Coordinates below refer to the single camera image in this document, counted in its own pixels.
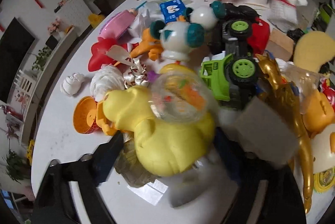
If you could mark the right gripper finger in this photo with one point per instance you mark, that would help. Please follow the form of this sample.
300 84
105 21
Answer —
105 156

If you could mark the yellow-green dinosaur toy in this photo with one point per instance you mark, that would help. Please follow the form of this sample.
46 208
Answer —
163 148

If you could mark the orange plastic bowl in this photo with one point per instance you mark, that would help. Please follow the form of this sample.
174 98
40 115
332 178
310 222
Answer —
84 116

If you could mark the crumpled white tissue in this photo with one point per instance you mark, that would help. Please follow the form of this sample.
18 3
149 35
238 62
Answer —
72 84

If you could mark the clear plastic ball capsule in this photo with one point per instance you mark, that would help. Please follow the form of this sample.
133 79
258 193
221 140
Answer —
179 97

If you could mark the red plastic toy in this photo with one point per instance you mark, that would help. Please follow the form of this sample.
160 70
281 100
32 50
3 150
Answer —
99 55

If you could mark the orange duck toy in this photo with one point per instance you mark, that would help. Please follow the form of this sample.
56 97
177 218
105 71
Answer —
148 45

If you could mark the pink round toy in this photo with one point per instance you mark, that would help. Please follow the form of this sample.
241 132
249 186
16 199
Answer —
117 25

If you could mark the white teal robot toy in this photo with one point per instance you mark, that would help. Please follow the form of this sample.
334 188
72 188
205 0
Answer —
179 38

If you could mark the black television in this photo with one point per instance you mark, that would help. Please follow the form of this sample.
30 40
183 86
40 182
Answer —
15 43

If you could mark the green toy truck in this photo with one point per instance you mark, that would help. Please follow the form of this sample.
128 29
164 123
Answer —
232 74

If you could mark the white foam block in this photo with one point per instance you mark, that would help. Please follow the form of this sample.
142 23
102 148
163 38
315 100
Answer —
262 131

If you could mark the blue tissue packet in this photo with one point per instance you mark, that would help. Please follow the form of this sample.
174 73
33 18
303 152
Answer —
172 9

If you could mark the gold dragon toy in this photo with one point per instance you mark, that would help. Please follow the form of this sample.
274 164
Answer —
284 99

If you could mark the yellow round-lid toy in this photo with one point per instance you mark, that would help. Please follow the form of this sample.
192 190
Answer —
324 181

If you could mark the yellow sponge piece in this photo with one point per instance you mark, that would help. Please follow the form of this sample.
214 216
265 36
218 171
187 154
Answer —
313 50

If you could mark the white cloth with red string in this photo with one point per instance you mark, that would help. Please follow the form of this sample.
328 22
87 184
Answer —
283 13

